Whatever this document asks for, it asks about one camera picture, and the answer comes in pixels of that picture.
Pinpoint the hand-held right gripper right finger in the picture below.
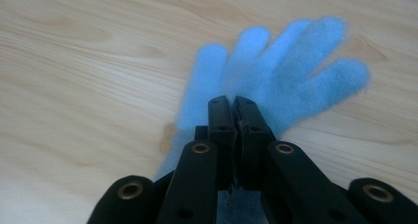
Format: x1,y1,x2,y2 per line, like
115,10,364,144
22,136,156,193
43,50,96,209
234,95,278,190

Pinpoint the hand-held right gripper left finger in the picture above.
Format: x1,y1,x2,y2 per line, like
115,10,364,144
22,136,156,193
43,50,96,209
194,95,239,190

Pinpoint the blue knit glove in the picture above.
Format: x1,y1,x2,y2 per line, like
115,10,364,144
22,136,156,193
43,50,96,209
153,15,373,224

